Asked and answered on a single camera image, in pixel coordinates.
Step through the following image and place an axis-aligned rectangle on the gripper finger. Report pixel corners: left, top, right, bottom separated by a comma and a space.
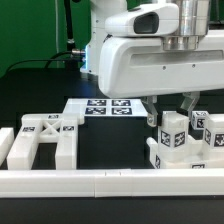
141, 96, 158, 127
180, 91, 200, 116

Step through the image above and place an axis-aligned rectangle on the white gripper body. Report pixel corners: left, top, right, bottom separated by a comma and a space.
99, 2, 224, 98

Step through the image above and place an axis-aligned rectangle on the white chair seat part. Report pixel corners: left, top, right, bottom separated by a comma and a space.
146, 136, 224, 169

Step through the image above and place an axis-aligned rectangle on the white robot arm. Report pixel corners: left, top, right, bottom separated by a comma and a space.
81, 0, 224, 126

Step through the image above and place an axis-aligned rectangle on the white tagged cube right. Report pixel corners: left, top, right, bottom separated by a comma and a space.
191, 111, 208, 130

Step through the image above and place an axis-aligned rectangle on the white marker base plate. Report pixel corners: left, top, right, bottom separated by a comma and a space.
63, 98, 147, 117

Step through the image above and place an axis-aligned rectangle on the black cable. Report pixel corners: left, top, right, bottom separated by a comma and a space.
4, 49, 86, 76

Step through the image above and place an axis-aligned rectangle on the white front fence wall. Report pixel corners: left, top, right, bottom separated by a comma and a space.
0, 168, 224, 198

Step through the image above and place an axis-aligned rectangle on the white fence wall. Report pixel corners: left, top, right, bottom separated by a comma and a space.
0, 127, 14, 166
0, 168, 224, 198

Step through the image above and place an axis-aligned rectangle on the black vertical hose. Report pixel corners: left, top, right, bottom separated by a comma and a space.
63, 0, 76, 52

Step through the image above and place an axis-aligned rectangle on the white chair back frame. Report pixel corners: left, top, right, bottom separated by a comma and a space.
7, 113, 85, 170

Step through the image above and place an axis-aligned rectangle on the white left fence wall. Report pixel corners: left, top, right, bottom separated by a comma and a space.
0, 127, 14, 166

